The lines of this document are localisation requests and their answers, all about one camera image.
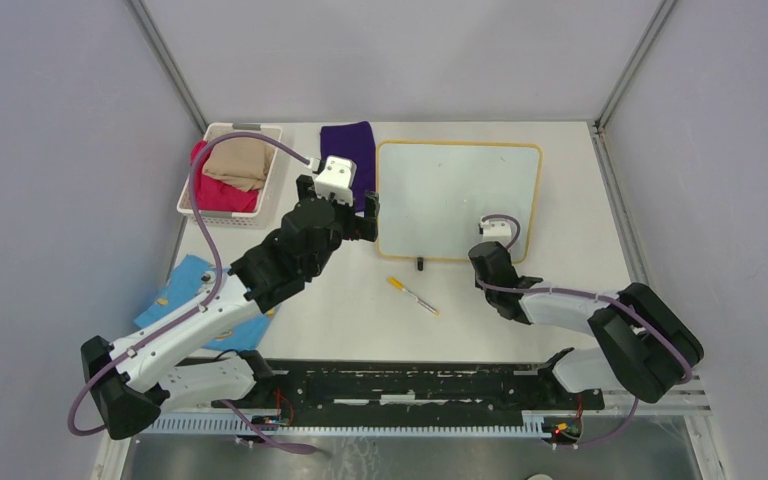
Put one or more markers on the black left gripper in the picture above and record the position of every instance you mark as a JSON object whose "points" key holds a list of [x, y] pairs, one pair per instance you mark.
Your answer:
{"points": [[364, 227]]}

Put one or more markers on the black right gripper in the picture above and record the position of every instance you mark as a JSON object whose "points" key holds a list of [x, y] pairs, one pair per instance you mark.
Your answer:
{"points": [[506, 253]]}

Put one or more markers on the yellow framed whiteboard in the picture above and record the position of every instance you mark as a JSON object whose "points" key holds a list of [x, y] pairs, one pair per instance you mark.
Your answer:
{"points": [[434, 195]]}

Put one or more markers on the white marker pen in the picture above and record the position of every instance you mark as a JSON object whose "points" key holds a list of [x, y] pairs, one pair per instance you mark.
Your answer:
{"points": [[403, 289]]}

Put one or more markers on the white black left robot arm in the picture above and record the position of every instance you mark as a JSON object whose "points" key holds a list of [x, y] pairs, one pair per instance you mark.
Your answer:
{"points": [[139, 377]]}

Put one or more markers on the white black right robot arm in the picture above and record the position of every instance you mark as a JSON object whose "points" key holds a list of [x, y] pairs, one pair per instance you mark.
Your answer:
{"points": [[642, 345]]}

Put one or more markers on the purple folded cloth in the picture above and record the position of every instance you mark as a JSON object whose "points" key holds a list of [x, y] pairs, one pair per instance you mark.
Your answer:
{"points": [[354, 142]]}

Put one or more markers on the white perforated plastic basket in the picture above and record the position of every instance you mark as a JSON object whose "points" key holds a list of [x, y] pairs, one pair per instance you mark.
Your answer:
{"points": [[267, 202]]}

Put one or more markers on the beige cloth in basket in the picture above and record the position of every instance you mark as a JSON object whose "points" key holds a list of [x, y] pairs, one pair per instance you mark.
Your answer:
{"points": [[244, 163]]}

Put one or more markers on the red cloth in basket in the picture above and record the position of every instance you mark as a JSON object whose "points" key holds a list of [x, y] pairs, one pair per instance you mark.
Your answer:
{"points": [[215, 195]]}

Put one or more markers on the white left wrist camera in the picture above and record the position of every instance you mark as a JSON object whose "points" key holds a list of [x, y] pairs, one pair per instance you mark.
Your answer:
{"points": [[333, 178]]}

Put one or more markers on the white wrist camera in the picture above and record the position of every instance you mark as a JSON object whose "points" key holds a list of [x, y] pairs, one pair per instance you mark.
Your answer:
{"points": [[496, 231], [333, 178]]}

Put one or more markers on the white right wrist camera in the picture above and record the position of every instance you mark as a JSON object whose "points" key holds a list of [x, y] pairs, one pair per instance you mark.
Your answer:
{"points": [[496, 231]]}

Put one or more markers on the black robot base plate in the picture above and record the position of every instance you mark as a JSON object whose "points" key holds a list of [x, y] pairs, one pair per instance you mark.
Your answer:
{"points": [[313, 393]]}

